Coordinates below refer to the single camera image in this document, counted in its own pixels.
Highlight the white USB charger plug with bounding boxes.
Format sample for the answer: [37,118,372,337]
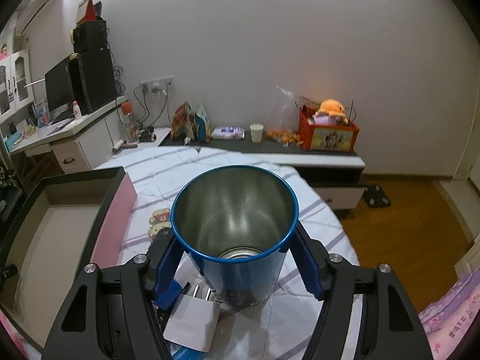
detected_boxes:
[163,284,221,353]

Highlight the blue steel tumbler cup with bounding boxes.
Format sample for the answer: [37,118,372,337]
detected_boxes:
[171,165,299,309]

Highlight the pink green cardboard box tray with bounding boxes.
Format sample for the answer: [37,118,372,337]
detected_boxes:
[1,167,137,352]

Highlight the white striped table cloth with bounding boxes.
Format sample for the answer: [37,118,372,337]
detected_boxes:
[93,145,364,360]

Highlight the white black low tv cabinet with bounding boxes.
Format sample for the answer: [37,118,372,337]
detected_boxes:
[157,134,367,211]

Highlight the black bathroom scale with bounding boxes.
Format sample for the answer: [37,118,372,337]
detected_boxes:
[362,184,391,208]

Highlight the red storage box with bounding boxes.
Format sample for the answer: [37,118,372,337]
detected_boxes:
[298,106,360,152]

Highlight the clear plastic bag with oranges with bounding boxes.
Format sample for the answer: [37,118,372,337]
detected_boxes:
[266,86,304,146]

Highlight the white paper cup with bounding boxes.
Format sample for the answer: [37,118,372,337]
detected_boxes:
[250,124,264,143]

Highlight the orange plush toy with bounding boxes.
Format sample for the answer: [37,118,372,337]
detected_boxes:
[313,99,348,125]

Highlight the white wet wipes pack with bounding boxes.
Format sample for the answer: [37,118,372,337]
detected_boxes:
[211,126,245,141]

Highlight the pink blanket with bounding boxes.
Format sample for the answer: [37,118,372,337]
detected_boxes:
[418,267,479,359]

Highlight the clear bottle red cap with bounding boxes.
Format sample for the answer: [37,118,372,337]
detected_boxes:
[120,101,138,141]

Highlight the colourful snack bags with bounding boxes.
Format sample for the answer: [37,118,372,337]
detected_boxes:
[171,102,212,142]

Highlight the white desk with drawers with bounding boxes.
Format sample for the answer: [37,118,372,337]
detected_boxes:
[10,96,126,173]

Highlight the white pink lotion bottle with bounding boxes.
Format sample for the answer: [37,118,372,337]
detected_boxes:
[72,101,82,119]

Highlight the black computer tower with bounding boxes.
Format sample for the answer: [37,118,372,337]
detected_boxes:
[68,49,118,115]

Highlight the black computer monitor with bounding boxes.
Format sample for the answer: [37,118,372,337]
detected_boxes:
[45,56,75,114]

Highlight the white glass door cabinet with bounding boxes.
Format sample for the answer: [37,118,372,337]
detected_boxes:
[0,49,34,122]

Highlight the black speaker box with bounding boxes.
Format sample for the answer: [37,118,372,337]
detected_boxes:
[72,19,107,53]

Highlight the white air conditioner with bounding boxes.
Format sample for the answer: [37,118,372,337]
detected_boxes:
[16,0,55,36]

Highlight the white wall power strip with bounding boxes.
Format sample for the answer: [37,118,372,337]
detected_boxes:
[140,76,174,94]

